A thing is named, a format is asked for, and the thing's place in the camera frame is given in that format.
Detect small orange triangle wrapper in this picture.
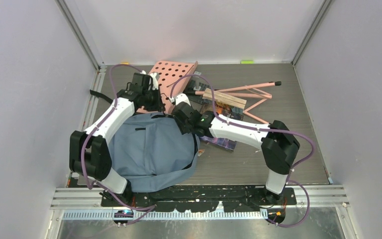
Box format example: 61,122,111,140
197,149,205,156

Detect book with pale page edges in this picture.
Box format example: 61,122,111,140
202,89,247,109

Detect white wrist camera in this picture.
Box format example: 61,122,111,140
138,71,159,93
169,93,191,106

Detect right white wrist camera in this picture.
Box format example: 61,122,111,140
169,93,191,106

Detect Tale of Two Cities book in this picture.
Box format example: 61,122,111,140
200,102,244,120

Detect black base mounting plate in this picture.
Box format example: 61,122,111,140
119,185,297,213

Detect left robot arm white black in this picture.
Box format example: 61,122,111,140
69,71,165,206

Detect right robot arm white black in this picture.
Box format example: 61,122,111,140
172,103,300,205

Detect pink folding stand legs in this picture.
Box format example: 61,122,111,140
193,81,282,124

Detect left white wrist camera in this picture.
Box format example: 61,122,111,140
138,71,159,93

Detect purple galaxy cover book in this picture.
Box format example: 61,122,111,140
200,136,237,151

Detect pink perforated stand board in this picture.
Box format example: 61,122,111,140
148,60,198,114

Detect blue fabric backpack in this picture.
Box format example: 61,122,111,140
108,109,199,193

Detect green tape marker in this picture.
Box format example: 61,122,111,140
240,60,254,64

